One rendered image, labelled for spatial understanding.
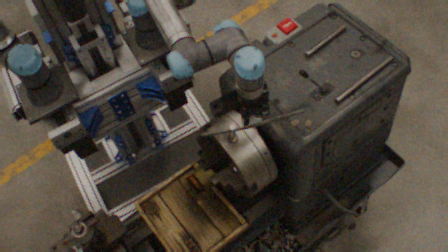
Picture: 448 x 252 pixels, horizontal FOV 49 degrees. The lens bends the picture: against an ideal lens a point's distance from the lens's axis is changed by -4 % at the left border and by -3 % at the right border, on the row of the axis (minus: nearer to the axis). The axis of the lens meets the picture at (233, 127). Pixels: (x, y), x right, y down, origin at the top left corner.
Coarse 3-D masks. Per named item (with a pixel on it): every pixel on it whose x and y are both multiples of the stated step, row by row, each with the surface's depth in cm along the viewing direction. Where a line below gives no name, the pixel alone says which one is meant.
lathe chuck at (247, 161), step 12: (216, 120) 178; (228, 120) 175; (228, 132) 171; (240, 132) 171; (216, 144) 175; (228, 144) 169; (240, 144) 169; (252, 144) 170; (228, 156) 170; (240, 156) 169; (252, 156) 170; (240, 168) 168; (252, 168) 170; (264, 168) 172; (252, 180) 172; (264, 180) 176; (252, 192) 176
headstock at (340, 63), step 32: (320, 32) 189; (352, 32) 187; (288, 64) 182; (320, 64) 180; (352, 64) 179; (288, 96) 175; (320, 96) 173; (352, 96) 172; (384, 96) 181; (288, 128) 168; (320, 128) 166; (352, 128) 181; (288, 160) 171; (320, 160) 185; (288, 192) 194
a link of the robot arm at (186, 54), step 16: (144, 0) 146; (160, 0) 141; (160, 16) 139; (176, 16) 138; (160, 32) 139; (176, 32) 134; (176, 48) 132; (192, 48) 131; (208, 48) 131; (176, 64) 130; (192, 64) 130; (208, 64) 132
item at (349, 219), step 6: (324, 186) 203; (324, 192) 202; (330, 198) 202; (336, 204) 205; (360, 204) 243; (366, 204) 252; (342, 210) 210; (348, 210) 212; (354, 210) 228; (360, 210) 240; (366, 210) 257; (348, 216) 244; (354, 216) 223; (342, 222) 246; (348, 222) 252; (354, 222) 277; (342, 228) 253; (348, 228) 276; (324, 234) 259; (336, 234) 265; (330, 240) 263
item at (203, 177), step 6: (198, 168) 180; (210, 168) 179; (192, 174) 180; (198, 174) 177; (204, 174) 177; (210, 174) 178; (192, 180) 176; (198, 180) 177; (204, 180) 177; (210, 180) 177; (192, 186) 182; (198, 186) 176; (204, 186) 177; (210, 186) 179; (198, 192) 177
